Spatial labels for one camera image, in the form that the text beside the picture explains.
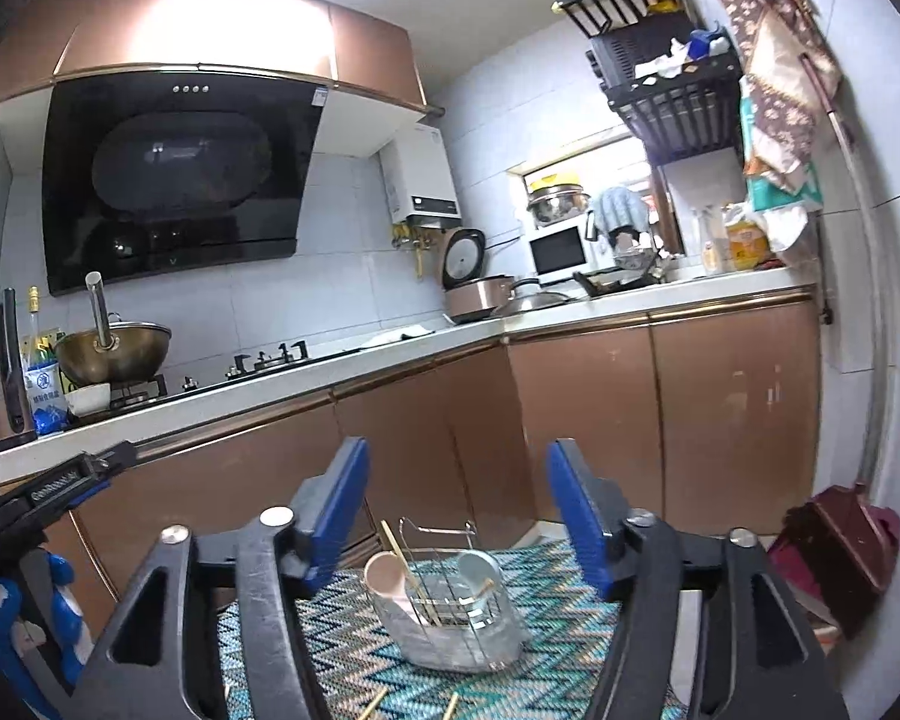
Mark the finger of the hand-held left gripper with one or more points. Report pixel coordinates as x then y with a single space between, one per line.
116 457

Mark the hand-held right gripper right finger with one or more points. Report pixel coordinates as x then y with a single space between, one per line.
579 517

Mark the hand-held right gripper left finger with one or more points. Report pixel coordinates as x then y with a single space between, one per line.
345 499

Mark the person's left hand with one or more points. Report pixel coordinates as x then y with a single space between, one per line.
7 615

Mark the white bowl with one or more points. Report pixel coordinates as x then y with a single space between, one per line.
88 397

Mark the black copper kettle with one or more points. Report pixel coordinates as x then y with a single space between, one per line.
4 405

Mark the cooking oil bottle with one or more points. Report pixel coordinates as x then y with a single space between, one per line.
36 330

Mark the black gas stove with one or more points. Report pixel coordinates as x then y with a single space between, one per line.
270 364

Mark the copper lower cabinets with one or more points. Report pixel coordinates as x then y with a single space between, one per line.
720 405

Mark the teal chevron table mat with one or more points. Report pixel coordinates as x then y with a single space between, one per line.
390 682

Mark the steel pot lid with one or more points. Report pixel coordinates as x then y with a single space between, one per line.
532 301

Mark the black frying pan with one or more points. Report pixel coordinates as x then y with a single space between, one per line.
607 281

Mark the copper rice cooker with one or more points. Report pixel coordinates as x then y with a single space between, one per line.
480 300

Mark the maroon dustpan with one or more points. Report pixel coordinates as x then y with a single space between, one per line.
840 555

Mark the brass water heater valves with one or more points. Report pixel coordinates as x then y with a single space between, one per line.
418 244

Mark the white microwave oven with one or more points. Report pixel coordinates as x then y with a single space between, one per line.
556 251

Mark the black glass range hood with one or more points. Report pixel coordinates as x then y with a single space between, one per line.
172 187

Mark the clear plastic bottle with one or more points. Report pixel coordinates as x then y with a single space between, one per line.
711 244

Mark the blue towel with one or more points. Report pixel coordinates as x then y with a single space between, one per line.
621 208

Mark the stacked steel pots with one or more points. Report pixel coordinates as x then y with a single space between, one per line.
559 202

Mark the yellow jar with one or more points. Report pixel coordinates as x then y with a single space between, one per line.
746 244

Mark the white water heater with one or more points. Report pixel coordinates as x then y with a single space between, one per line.
420 172

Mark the kitchen window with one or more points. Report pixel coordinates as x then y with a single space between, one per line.
615 165

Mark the white plastic bag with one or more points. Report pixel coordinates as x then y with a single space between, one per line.
787 229

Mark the brown patterned hanging cloth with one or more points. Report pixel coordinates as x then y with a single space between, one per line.
772 67

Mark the black wall rack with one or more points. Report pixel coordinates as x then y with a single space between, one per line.
667 109

